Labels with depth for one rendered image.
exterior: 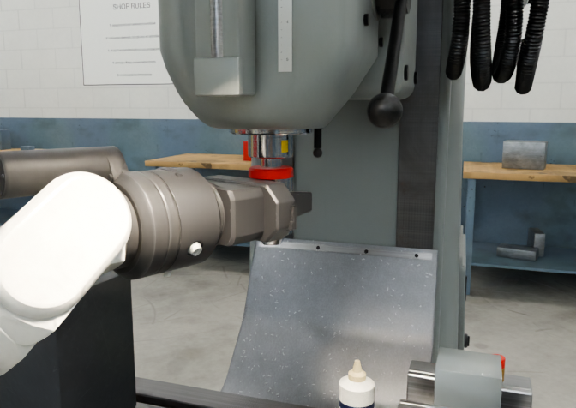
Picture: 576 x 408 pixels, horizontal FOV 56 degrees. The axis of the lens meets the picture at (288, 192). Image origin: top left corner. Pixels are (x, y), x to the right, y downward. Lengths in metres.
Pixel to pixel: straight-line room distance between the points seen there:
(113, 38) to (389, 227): 5.06
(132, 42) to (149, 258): 5.28
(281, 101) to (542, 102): 4.35
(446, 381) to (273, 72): 0.33
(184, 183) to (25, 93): 6.04
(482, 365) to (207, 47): 0.39
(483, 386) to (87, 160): 0.40
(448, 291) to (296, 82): 0.59
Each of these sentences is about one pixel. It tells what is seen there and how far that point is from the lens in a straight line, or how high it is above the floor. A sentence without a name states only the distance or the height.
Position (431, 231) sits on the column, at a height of 1.13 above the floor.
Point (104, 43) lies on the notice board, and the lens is 5.87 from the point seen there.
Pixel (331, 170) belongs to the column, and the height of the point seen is 1.22.
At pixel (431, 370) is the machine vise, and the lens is 0.64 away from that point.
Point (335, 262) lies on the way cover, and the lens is 0.94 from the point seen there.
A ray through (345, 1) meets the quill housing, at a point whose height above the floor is 1.42.
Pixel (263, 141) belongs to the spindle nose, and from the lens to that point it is 0.54.
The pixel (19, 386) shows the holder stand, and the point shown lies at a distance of 0.74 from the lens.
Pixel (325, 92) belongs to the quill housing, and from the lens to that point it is 0.49.
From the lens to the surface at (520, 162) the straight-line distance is 4.24.
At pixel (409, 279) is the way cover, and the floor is 1.05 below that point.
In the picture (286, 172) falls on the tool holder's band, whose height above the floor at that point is 1.27.
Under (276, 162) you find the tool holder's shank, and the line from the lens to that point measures 0.56.
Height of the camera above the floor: 1.33
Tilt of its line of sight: 9 degrees down
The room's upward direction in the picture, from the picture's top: straight up
